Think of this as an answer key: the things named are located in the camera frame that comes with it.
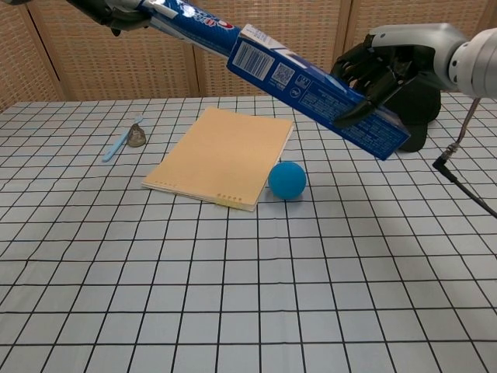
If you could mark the black baseball cap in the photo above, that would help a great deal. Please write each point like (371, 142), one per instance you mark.
(425, 116)

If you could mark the tan notebook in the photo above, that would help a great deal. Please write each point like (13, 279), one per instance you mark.
(225, 155)

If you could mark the light blue toothbrush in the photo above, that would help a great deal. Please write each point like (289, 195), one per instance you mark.
(118, 143)

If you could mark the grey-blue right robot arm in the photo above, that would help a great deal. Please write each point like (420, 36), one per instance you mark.
(475, 62)

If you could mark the blue white toothpaste tube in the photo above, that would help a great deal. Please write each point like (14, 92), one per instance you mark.
(194, 23)

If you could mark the small grey foil-wrapped item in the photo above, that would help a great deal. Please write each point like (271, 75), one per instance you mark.
(137, 136)

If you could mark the blue toothpaste paper box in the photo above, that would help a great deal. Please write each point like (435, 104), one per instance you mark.
(310, 89)

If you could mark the woven wooden folding screen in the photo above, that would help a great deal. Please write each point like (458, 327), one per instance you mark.
(116, 66)

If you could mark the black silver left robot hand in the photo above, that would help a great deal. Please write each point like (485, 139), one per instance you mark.
(112, 13)

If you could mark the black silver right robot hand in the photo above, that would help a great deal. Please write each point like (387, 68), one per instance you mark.
(404, 42)

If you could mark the blue ball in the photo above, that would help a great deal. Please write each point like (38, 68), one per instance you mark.
(287, 180)

